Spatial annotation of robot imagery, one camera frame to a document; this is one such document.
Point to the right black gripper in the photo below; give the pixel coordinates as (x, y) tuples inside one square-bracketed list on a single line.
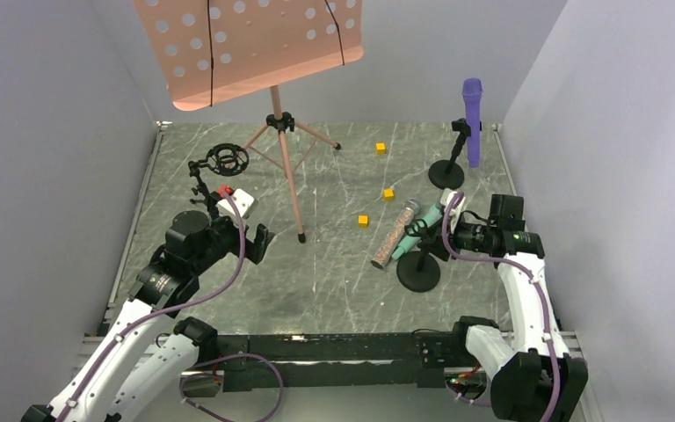
[(453, 234)]

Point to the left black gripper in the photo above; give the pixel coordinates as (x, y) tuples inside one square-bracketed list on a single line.
[(255, 244)]

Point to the black round base mic stand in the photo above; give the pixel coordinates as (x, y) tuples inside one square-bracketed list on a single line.
[(419, 271)]

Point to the teal green microphone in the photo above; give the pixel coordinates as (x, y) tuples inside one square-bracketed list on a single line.
[(417, 226)]

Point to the black desk mic stand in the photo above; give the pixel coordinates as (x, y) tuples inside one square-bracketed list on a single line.
[(447, 173)]

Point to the purple microphone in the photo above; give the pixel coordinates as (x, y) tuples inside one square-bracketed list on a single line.
[(472, 92)]

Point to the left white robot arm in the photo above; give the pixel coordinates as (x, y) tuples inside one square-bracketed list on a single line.
[(146, 348)]

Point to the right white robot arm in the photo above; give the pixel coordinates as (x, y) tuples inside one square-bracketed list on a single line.
[(532, 374)]

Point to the pink perforated music stand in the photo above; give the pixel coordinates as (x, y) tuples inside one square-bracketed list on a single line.
[(215, 51)]

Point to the glitter sequin microphone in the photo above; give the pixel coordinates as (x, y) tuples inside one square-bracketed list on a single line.
[(395, 235)]

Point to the yellow cube middle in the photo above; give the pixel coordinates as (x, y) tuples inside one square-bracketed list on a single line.
[(388, 194)]

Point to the yellow cube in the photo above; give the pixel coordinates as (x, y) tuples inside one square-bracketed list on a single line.
[(363, 221), (388, 194), (380, 148)]

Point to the yellow cube near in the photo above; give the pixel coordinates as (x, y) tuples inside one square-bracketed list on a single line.
[(363, 221)]

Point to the yellow cube far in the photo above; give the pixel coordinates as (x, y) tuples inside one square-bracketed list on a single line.
[(380, 148)]

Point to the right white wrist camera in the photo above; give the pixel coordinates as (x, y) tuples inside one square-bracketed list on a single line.
[(452, 205)]

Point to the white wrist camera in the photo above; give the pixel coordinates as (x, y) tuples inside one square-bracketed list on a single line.
[(452, 205), (235, 200)]

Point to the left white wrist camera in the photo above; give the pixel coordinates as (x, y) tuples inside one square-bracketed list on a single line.
[(235, 200)]

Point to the black shock mount tripod stand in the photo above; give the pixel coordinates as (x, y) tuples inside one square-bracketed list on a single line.
[(223, 159)]

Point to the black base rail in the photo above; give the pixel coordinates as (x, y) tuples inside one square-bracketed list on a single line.
[(424, 358)]

